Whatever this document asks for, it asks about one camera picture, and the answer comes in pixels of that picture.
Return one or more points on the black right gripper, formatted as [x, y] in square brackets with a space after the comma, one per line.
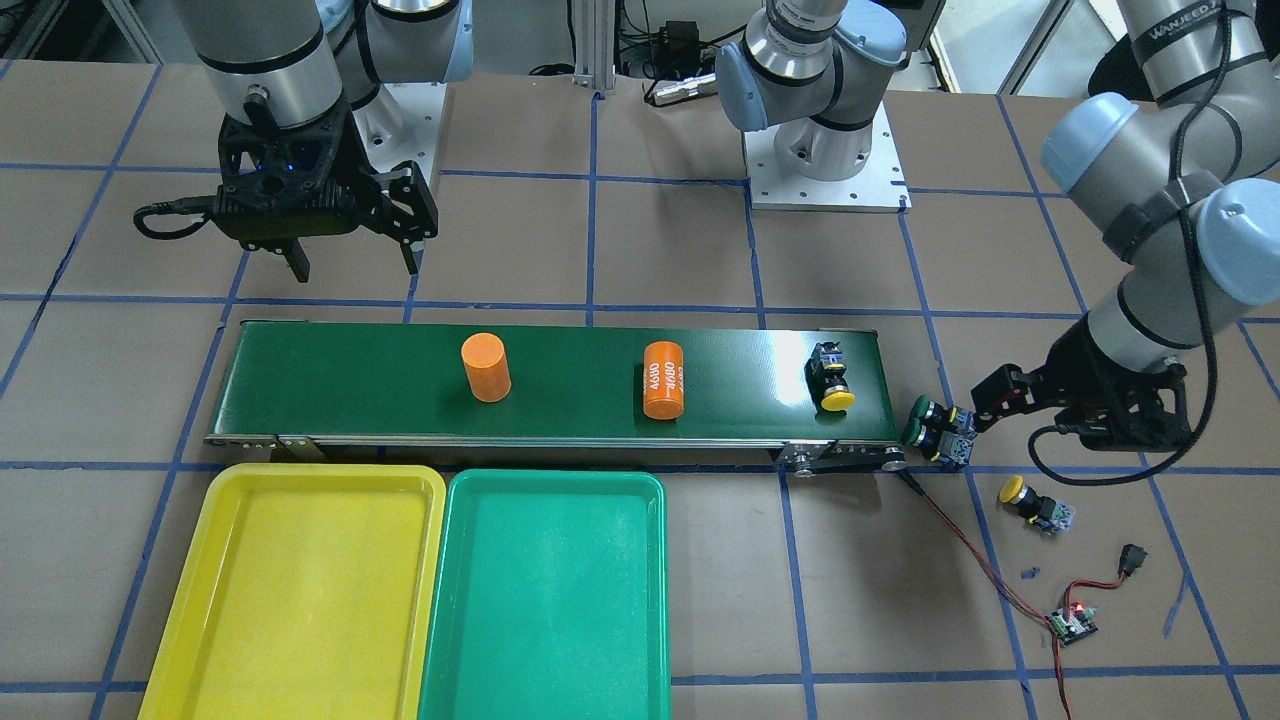
[352, 170]

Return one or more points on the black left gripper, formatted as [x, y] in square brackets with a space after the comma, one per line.
[1068, 368]

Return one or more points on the plain orange cylinder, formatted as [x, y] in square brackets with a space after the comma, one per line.
[484, 359]

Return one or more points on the yellow push button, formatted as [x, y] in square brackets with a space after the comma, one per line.
[1044, 513]
[825, 375]

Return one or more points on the orange cylinder with 4680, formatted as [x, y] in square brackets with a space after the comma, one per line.
[663, 380]

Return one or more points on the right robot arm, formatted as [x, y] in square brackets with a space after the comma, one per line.
[283, 64]

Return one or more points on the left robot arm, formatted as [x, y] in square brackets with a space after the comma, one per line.
[1178, 193]

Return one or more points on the green push button upper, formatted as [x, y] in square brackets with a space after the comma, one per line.
[925, 413]

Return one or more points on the green push button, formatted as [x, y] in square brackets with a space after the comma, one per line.
[950, 449]
[925, 413]

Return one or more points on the green push button lower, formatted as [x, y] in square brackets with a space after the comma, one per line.
[950, 449]

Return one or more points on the motor controller circuit board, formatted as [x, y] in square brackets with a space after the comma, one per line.
[1072, 622]

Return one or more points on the green conveyor belt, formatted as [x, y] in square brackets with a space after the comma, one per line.
[307, 386]

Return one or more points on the yellow plastic tray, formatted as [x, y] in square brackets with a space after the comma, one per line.
[306, 594]

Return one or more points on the green plastic tray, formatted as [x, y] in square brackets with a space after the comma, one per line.
[551, 600]

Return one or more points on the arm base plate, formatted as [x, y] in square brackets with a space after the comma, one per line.
[398, 122]
[801, 166]

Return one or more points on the black rocker switch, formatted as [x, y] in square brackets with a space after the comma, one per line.
[1132, 557]

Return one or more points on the aluminium frame post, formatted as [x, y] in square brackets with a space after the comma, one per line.
[593, 43]

